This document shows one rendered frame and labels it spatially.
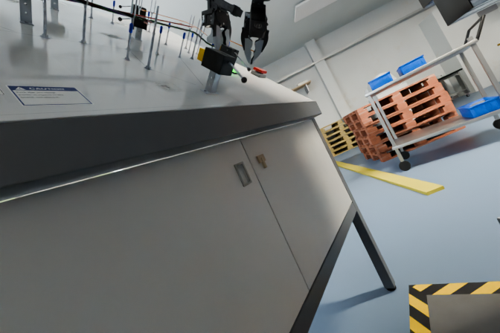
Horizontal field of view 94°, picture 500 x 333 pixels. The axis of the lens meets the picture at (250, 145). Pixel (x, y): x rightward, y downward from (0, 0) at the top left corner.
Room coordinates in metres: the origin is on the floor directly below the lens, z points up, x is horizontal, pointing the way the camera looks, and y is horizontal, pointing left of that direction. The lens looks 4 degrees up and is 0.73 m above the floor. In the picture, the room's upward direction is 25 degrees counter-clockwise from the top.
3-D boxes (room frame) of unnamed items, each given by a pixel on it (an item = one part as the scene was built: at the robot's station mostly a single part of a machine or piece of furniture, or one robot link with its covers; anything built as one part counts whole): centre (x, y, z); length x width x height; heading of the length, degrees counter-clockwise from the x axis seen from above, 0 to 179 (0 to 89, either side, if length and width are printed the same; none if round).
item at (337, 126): (6.59, -2.47, 0.42); 1.20 x 0.81 x 0.83; 82
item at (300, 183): (0.80, -0.14, 0.60); 0.55 x 0.03 x 0.39; 145
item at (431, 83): (3.51, -2.14, 0.41); 1.14 x 0.82 x 0.81; 82
